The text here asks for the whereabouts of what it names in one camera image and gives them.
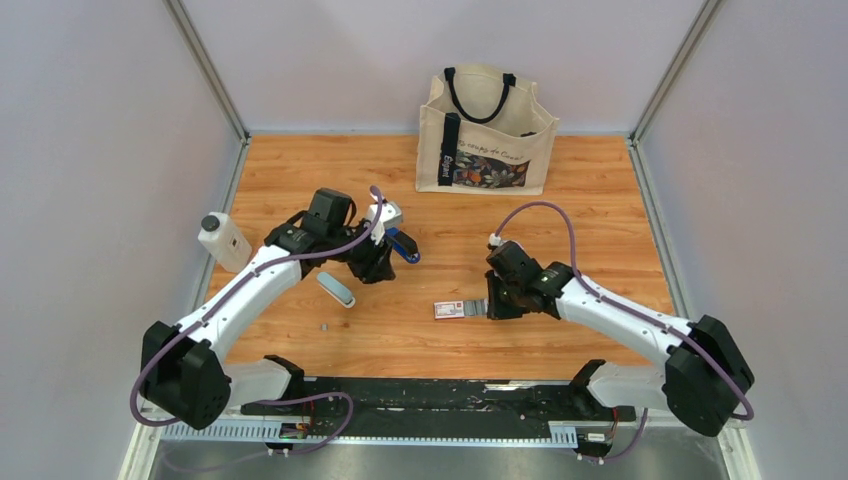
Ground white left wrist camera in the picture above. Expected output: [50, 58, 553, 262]
[365, 201, 403, 244]

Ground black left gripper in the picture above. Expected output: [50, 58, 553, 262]
[327, 218, 396, 286]

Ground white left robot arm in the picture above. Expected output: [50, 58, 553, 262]
[130, 186, 403, 430]

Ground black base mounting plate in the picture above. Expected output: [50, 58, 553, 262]
[241, 377, 638, 440]

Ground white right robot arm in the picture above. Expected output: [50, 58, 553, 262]
[486, 241, 755, 437]

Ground beige canvas tote bag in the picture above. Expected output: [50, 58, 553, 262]
[415, 64, 560, 195]

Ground red white staple box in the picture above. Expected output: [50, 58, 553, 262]
[434, 301, 466, 320]

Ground light blue white tube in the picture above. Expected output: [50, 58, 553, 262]
[316, 272, 356, 308]

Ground white bottle black cap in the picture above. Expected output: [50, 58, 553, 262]
[197, 212, 253, 273]

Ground blue black stapler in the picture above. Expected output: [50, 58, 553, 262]
[386, 228, 421, 264]

